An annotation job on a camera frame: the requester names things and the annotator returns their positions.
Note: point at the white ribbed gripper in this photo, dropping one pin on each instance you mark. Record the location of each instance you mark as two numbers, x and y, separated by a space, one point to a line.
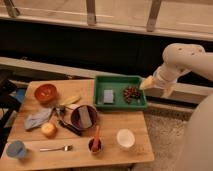
162 77

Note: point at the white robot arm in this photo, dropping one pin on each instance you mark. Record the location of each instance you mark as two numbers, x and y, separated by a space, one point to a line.
178 60

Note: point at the green plastic tray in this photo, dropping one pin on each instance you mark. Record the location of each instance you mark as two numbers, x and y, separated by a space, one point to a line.
117 84

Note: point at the white cup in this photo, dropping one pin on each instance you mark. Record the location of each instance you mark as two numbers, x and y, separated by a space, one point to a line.
125 138

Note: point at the banana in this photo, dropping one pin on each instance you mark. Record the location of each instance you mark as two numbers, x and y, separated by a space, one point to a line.
70 100

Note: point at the purple bowl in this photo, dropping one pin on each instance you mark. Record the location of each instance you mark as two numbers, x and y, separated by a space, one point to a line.
75 117

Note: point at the dark cup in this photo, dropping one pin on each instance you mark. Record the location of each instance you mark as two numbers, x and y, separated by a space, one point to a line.
90 145

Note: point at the metal fork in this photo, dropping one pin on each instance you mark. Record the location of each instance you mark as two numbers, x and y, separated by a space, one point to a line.
64 148

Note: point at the red bowl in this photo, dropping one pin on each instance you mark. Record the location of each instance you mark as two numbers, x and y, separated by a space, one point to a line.
45 93

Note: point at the yellow apple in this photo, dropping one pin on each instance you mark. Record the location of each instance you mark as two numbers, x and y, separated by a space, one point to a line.
48 129

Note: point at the grey cloth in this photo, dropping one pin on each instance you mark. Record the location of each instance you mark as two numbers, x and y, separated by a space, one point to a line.
37 119

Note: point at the blue cup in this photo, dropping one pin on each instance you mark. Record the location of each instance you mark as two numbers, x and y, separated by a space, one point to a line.
16 149

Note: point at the black handled tool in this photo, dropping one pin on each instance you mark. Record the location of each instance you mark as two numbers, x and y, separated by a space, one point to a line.
60 112

